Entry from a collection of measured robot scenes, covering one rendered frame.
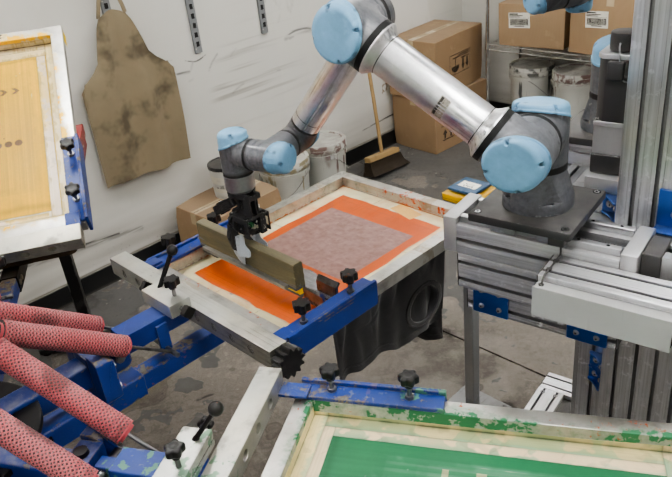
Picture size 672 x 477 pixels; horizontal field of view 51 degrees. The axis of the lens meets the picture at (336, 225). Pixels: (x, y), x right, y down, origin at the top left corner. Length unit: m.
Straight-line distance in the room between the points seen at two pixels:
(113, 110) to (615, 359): 2.73
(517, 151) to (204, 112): 3.02
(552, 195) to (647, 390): 0.61
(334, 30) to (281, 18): 3.07
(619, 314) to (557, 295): 0.12
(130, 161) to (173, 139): 0.30
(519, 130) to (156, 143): 2.82
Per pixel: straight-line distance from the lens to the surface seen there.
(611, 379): 1.94
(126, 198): 4.02
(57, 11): 3.71
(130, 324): 1.75
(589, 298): 1.45
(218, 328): 1.69
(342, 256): 2.02
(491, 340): 3.26
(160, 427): 3.06
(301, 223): 2.23
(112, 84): 3.80
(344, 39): 1.40
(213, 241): 1.97
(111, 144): 3.83
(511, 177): 1.36
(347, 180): 2.42
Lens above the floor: 1.97
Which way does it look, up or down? 27 degrees down
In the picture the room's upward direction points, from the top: 6 degrees counter-clockwise
